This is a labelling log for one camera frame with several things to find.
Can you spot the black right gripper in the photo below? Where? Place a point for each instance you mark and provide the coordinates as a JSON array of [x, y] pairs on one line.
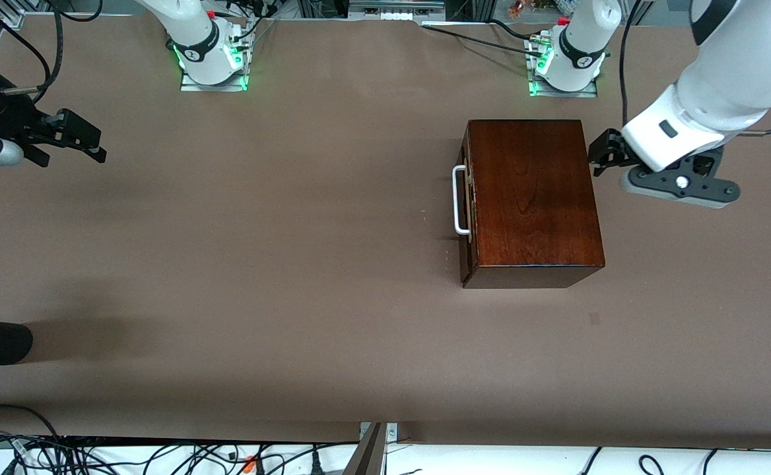
[[4, 115]]

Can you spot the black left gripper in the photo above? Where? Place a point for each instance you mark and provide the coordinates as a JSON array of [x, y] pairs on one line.
[[608, 150]]

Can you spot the wooden drawer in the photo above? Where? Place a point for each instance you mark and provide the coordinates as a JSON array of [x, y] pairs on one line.
[[467, 148]]

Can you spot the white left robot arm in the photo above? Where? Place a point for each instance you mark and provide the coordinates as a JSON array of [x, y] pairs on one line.
[[722, 66]]

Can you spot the dark brown wooden cabinet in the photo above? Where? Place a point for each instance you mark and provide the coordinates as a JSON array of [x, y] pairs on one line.
[[537, 191]]

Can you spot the white power strip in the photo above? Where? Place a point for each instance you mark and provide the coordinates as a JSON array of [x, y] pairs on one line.
[[395, 10]]

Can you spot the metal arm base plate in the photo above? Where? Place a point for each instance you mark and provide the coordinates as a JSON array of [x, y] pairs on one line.
[[534, 92], [187, 87]]

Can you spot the aluminium frame post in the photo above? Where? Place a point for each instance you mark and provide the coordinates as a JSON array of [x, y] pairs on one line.
[[369, 455]]

